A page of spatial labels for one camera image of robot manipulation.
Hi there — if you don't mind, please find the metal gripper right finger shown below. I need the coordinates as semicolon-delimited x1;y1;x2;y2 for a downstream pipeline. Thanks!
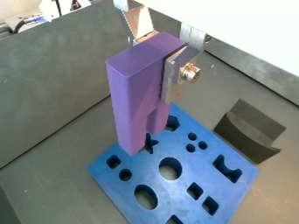
161;24;207;103

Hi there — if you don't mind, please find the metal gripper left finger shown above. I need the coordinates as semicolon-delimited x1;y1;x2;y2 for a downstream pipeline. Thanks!
114;0;158;46

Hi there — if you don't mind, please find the dark grey curved block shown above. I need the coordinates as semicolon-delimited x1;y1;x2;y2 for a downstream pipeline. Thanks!
214;99;286;164

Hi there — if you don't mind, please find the purple double-square block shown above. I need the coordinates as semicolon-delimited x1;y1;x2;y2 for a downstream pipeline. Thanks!
107;32;183;156

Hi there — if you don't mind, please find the black cable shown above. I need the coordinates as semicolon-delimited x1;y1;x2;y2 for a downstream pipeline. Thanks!
12;17;43;34

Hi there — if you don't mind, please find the blue shape-sorting board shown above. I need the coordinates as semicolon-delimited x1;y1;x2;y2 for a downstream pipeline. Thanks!
89;106;259;224

